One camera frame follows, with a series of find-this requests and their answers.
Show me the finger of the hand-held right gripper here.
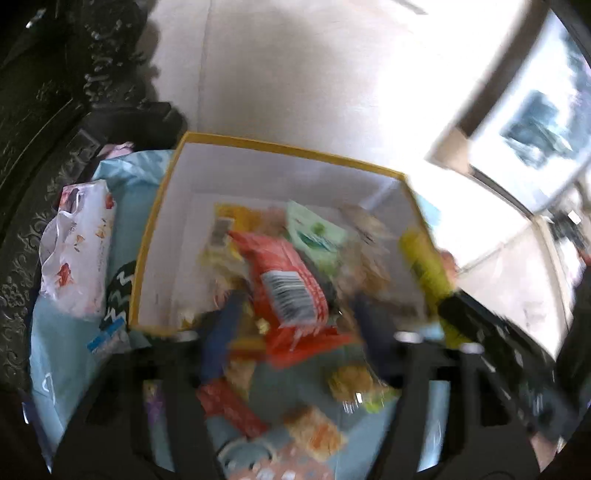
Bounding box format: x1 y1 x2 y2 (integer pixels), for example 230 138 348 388
438 287 523 352

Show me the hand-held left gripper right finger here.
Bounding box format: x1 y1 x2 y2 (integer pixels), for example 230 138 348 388
355 294 541 480

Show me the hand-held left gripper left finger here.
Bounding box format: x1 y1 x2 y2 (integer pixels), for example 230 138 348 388
50 294 253 480

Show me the yellow-green snack packet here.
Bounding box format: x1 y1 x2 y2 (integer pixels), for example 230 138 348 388
399 228 459 348

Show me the red barcode snack packet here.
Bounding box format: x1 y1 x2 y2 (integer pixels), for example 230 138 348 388
228 231 357 370

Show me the yellow cardboard box white inside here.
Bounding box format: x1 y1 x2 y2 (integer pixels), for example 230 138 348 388
128 131 458 340

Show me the brown granola snack packet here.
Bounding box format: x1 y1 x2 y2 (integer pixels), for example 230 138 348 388
329 366 376 403

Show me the reddish round object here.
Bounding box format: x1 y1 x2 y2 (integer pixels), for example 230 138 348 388
438 249 459 278

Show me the orange-red patterned snack bar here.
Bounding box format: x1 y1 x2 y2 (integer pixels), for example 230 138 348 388
198 380 269 438

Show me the orange cream snack packet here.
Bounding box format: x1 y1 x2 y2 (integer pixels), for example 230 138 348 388
285 405 348 463

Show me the dark zigzag patterned packet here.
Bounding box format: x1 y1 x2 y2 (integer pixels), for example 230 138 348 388
103 260 138 329

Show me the small blue white packet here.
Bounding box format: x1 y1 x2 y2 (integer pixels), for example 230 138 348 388
88 322 131 354

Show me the yellow snack packet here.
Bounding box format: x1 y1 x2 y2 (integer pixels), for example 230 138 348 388
215 204 260 252

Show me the green white snack packet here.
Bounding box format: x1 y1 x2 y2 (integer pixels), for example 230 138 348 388
285 200 348 274

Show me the pink patterned packet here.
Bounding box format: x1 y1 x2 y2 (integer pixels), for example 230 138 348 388
225 442 334 480

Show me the light blue blanket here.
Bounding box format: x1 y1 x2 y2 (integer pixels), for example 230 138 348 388
28 150 455 480

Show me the white floral tissue pack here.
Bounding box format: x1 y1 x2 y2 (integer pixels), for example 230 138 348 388
39 180 116 320

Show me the pink cloth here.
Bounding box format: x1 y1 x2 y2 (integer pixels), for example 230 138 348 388
98 142 136 161

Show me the framed picture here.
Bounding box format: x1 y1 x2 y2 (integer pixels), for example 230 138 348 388
425 9 591 219

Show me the dark carved wooden furniture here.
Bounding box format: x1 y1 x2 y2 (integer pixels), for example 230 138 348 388
0 0 188 407

